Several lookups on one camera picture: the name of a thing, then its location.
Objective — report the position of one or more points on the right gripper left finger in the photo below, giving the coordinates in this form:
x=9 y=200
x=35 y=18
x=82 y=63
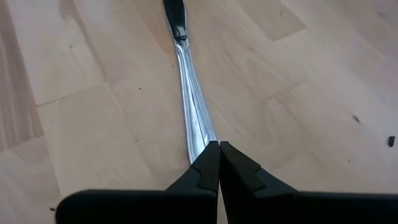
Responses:
x=140 y=208

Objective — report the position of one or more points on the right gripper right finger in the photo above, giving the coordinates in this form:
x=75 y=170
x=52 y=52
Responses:
x=311 y=208

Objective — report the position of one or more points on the silver table knife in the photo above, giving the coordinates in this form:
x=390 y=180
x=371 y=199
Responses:
x=194 y=109

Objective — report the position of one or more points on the small black chip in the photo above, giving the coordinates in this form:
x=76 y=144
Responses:
x=391 y=141

